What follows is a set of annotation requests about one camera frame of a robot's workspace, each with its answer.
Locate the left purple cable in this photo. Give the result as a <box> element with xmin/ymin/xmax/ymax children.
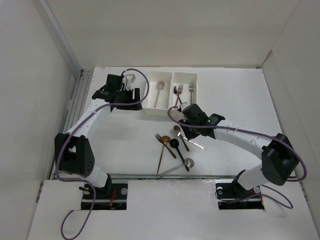
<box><xmin>55</xmin><ymin>67</ymin><xmax>150</xmax><ymax>240</ymax></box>

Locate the silver fork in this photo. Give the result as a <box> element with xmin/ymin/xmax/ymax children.
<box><xmin>188</xmin><ymin>82</ymin><xmax>195</xmax><ymax>104</ymax></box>
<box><xmin>169</xmin><ymin>129</ymin><xmax>204</xmax><ymax>150</ymax></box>

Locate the black fork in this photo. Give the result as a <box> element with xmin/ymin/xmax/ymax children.
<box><xmin>173</xmin><ymin>85</ymin><xmax>183</xmax><ymax>105</ymax></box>

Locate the copper spoon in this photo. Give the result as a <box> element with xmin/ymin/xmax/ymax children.
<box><xmin>156</xmin><ymin>134</ymin><xmax>171</xmax><ymax>175</ymax></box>

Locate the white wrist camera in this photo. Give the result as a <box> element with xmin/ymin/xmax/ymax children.
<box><xmin>178</xmin><ymin>102</ymin><xmax>190</xmax><ymax>111</ymax></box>
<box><xmin>122</xmin><ymin>73</ymin><xmax>136</xmax><ymax>90</ymax></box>

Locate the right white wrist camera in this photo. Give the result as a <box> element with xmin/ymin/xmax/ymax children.
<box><xmin>178</xmin><ymin>102</ymin><xmax>190</xmax><ymax>111</ymax></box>

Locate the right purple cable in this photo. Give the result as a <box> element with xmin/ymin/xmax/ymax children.
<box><xmin>167</xmin><ymin>106</ymin><xmax>308</xmax><ymax>210</ymax></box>

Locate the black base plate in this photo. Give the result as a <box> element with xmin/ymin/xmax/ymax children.
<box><xmin>215</xmin><ymin>182</ymin><xmax>257</xmax><ymax>201</ymax></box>
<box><xmin>79</xmin><ymin>183</ymin><xmax>128</xmax><ymax>201</ymax></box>

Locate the beige spoon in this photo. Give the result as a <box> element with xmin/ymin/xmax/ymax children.
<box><xmin>153</xmin><ymin>81</ymin><xmax>165</xmax><ymax>108</ymax></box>

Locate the purple cable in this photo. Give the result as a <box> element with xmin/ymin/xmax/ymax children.
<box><xmin>167</xmin><ymin>106</ymin><xmax>308</xmax><ymax>210</ymax></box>
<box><xmin>55</xmin><ymin>67</ymin><xmax>150</xmax><ymax>240</ymax></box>

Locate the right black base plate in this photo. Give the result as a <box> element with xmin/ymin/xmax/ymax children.
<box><xmin>215</xmin><ymin>182</ymin><xmax>257</xmax><ymax>201</ymax></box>

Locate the copper fork long handle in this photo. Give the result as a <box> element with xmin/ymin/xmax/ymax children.
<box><xmin>174</xmin><ymin>83</ymin><xmax>185</xmax><ymax>107</ymax></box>

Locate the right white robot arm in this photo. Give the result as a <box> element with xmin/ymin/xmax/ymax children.
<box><xmin>178</xmin><ymin>102</ymin><xmax>299</xmax><ymax>197</ymax></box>

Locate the copper fork in pile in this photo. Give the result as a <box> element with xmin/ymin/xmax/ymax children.
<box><xmin>155</xmin><ymin>133</ymin><xmax>177</xmax><ymax>159</ymax></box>

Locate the silver spoon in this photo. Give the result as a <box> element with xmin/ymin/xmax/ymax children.
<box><xmin>154</xmin><ymin>158</ymin><xmax>195</xmax><ymax>179</ymax></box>

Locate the left white plastic bin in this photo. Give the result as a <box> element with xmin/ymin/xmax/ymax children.
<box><xmin>142</xmin><ymin>70</ymin><xmax>173</xmax><ymax>117</ymax></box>

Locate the white plastic bin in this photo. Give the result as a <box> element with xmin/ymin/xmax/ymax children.
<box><xmin>172</xmin><ymin>72</ymin><xmax>198</xmax><ymax>104</ymax></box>
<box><xmin>142</xmin><ymin>70</ymin><xmax>173</xmax><ymax>117</ymax></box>

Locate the brown spoon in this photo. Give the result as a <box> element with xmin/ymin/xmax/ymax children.
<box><xmin>173</xmin><ymin>125</ymin><xmax>190</xmax><ymax>152</ymax></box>

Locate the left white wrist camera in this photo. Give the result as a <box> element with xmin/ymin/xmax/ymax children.
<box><xmin>122</xmin><ymin>73</ymin><xmax>136</xmax><ymax>90</ymax></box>

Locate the black spoon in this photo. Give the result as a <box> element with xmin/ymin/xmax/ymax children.
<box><xmin>169</xmin><ymin>138</ymin><xmax>185</xmax><ymax>163</ymax></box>

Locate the right white plastic bin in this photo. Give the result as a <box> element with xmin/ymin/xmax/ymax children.
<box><xmin>172</xmin><ymin>72</ymin><xmax>198</xmax><ymax>104</ymax></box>

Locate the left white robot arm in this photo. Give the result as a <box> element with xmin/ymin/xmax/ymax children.
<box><xmin>54</xmin><ymin>74</ymin><xmax>142</xmax><ymax>199</ymax></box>

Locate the aluminium rail frame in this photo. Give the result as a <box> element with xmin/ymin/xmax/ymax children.
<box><xmin>49</xmin><ymin>68</ymin><xmax>95</xmax><ymax>181</ymax></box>

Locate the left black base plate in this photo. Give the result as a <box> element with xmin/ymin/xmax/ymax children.
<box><xmin>79</xmin><ymin>183</ymin><xmax>128</xmax><ymax>201</ymax></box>

